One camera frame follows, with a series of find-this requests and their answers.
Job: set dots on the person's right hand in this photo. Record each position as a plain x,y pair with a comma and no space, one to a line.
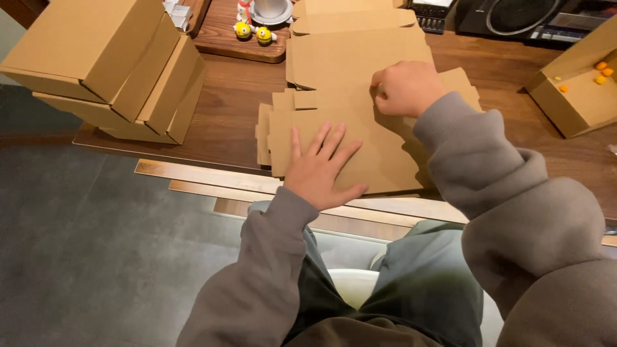
412,89

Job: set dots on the black calculator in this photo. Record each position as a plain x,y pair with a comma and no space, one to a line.
431,14

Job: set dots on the dark wooden tray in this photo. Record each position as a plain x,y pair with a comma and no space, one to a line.
226,43

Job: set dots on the stack of flat cardboard sheets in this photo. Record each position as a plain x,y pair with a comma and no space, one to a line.
262,135
356,53

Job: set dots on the small white packets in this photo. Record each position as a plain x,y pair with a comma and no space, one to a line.
178,13

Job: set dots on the person's grey trousers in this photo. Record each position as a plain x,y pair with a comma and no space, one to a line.
424,284

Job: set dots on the black radio player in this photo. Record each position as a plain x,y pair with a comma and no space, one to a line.
530,19

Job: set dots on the white snowman figurine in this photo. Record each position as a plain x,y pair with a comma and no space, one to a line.
244,9

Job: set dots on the white stool seat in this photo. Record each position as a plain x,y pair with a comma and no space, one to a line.
354,287

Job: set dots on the person's right fingers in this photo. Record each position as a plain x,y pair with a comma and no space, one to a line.
381,99

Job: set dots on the yellow round figurine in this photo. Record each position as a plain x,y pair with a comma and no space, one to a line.
243,30
264,35

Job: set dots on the open brown cardboard box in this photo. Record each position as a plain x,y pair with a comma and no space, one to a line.
578,101

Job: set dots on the person's left hand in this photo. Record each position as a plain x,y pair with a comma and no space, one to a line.
315,176

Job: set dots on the folded brown cardboard box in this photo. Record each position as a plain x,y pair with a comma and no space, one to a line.
185,113
147,72
171,86
82,43

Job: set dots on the white cup with saucer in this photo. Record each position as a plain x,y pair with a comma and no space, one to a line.
271,10

